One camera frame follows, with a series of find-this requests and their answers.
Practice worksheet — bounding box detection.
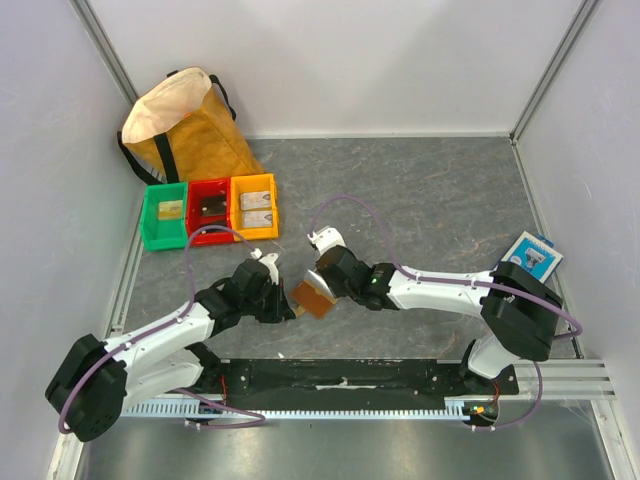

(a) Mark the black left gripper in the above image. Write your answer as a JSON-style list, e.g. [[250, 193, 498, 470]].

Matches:
[[241, 278, 294, 323]]

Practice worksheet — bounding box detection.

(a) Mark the brown leather card holder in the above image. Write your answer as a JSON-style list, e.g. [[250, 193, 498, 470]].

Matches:
[[290, 270, 337, 319]]

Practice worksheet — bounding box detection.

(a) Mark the white VIP card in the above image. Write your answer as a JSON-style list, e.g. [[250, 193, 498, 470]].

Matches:
[[242, 210, 274, 229]]

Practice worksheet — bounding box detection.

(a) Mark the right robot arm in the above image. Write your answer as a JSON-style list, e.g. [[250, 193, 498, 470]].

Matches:
[[310, 245, 562, 394]]

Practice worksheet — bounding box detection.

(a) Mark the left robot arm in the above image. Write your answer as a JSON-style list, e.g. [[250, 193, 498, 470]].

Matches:
[[45, 254, 295, 442]]

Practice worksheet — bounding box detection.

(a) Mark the silver VIP card in bin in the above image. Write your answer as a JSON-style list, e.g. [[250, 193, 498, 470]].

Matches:
[[240, 190, 272, 211]]

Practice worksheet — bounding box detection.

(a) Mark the black VIP card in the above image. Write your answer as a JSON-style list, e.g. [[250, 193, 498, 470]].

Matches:
[[200, 195, 227, 212]]

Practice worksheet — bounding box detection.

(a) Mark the gold card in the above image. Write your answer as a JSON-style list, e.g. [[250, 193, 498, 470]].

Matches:
[[157, 200, 183, 221]]

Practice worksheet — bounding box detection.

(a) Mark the yellow plastic bin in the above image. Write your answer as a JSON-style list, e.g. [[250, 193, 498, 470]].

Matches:
[[230, 173, 280, 240]]

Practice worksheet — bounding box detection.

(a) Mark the red plastic bin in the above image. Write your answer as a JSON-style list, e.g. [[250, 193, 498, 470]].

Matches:
[[185, 178, 234, 247]]

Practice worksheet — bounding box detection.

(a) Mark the green plastic bin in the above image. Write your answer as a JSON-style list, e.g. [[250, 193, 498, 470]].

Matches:
[[139, 183, 188, 252]]

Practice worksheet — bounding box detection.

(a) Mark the tan paper tote bag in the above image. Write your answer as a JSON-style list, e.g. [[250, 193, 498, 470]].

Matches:
[[116, 67, 265, 185]]

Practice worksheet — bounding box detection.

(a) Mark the blue razor box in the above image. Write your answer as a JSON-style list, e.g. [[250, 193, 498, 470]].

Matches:
[[501, 231, 564, 283]]

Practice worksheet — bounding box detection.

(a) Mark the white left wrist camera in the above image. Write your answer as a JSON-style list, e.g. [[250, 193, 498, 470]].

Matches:
[[250, 248, 280, 284]]

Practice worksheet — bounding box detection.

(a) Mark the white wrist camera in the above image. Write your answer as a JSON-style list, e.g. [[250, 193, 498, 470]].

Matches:
[[250, 248, 280, 284], [307, 226, 346, 256]]

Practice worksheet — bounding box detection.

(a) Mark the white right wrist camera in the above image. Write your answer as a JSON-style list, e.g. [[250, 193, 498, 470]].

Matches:
[[307, 226, 346, 256]]

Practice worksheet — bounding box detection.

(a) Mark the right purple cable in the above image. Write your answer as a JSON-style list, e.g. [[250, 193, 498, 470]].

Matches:
[[308, 195, 584, 432]]

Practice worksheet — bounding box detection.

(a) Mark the purple cable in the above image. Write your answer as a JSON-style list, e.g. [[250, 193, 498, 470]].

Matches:
[[308, 195, 584, 432], [58, 225, 266, 434]]

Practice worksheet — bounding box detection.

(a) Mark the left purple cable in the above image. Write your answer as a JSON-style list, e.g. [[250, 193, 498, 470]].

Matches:
[[58, 225, 266, 434]]

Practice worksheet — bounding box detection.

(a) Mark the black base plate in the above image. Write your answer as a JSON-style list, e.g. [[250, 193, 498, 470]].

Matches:
[[189, 359, 519, 401]]

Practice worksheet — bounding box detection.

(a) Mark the blue slotted cable duct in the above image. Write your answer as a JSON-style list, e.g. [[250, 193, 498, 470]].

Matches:
[[119, 397, 474, 419]]

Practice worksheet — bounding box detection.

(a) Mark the aluminium front rail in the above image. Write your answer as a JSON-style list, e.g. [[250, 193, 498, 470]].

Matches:
[[69, 356, 619, 400]]

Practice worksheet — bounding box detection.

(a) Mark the aluminium corner post left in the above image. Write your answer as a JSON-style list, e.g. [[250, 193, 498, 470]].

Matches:
[[70, 0, 138, 105]]

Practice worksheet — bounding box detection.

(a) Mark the aluminium corner post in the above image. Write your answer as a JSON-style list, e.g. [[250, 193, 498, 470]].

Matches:
[[509, 0, 601, 146], [70, 0, 138, 105]]

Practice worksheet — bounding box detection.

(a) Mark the aluminium corner post right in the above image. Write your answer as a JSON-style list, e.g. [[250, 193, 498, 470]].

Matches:
[[509, 0, 601, 146]]

